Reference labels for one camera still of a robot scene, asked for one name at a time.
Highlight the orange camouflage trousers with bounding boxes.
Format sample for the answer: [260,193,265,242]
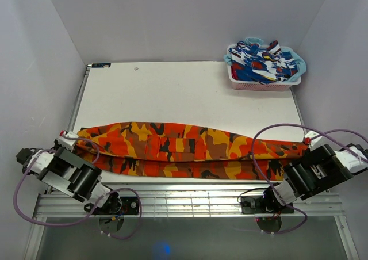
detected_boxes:
[75,122,308,181]

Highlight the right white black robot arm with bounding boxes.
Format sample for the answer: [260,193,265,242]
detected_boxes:
[260,144,367,212]

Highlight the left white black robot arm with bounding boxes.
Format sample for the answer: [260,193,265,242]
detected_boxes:
[16,145,122,215]

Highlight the pink plastic laundry basket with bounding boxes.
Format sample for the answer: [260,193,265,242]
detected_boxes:
[227,44,303,91]

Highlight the blue label sticker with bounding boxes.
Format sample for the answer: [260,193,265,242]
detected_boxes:
[91,63,111,68]

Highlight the light blue garment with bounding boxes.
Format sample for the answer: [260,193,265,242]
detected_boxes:
[224,36,308,82]

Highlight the aluminium frame rail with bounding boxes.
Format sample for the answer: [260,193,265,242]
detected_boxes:
[34,183,345,218]

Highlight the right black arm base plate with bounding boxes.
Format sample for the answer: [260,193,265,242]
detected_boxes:
[240,196,294,215]

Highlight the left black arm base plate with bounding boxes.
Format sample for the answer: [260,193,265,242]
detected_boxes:
[93,196,140,215]

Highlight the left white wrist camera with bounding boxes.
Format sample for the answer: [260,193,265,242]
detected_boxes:
[55,130,79,152]

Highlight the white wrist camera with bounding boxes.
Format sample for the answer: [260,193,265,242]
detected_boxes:
[303,131,322,151]
[55,130,79,152]

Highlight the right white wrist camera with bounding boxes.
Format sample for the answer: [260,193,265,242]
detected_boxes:
[303,131,322,151]

